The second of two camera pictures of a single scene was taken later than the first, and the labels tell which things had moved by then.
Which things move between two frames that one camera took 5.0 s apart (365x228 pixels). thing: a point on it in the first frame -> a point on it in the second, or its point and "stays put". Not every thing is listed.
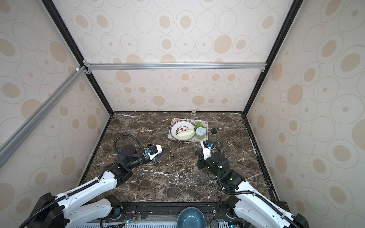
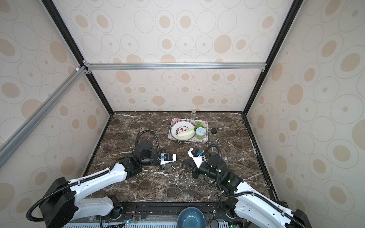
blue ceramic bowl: x=191 y=217 stays put
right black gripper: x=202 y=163 -> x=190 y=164
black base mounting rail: x=169 y=211 stays put
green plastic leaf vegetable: x=198 y=125 stays put
